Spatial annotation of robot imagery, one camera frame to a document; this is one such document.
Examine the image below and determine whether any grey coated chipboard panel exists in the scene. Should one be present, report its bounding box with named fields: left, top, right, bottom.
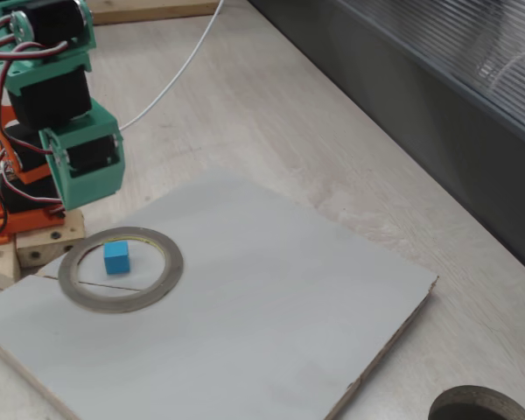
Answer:
left=0, top=168, right=439, bottom=420

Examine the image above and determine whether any dark grey partition panel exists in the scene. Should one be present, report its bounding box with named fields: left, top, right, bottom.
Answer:
left=247, top=0, right=525, bottom=284

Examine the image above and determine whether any white usb cable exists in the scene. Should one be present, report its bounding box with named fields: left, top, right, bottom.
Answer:
left=117, top=0, right=227, bottom=131

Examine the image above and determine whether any wooden block with screw holes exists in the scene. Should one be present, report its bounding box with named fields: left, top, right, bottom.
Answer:
left=16, top=208, right=88, bottom=269

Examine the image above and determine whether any grey ring of tape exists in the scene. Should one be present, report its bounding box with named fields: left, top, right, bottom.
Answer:
left=57, top=226, right=185, bottom=315

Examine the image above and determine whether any red white black servo wire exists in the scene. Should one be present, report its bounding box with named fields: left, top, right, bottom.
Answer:
left=0, top=17, right=70, bottom=62

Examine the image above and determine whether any long wooden beam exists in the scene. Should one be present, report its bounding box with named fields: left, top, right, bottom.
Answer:
left=89, top=0, right=222, bottom=26

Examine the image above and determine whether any ribbed translucent partition panel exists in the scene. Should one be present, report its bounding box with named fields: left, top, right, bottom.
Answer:
left=332, top=0, right=525, bottom=152

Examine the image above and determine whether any blue cube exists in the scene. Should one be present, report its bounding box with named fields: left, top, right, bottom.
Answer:
left=102, top=240, right=131, bottom=277

